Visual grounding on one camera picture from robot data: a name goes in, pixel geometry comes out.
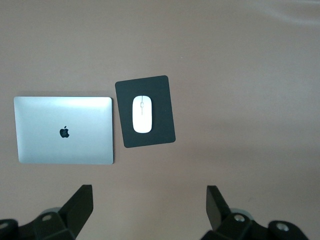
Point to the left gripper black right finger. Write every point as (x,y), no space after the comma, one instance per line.
(220,212)

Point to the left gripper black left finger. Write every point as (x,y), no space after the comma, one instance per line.
(75,212)

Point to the white computer mouse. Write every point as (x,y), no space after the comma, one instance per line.
(142,120)

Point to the black mouse pad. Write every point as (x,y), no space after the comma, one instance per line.
(162,125)

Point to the silver closed laptop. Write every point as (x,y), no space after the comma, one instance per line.
(65,115)

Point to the brown table cover mat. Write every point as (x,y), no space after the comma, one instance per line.
(225,62)

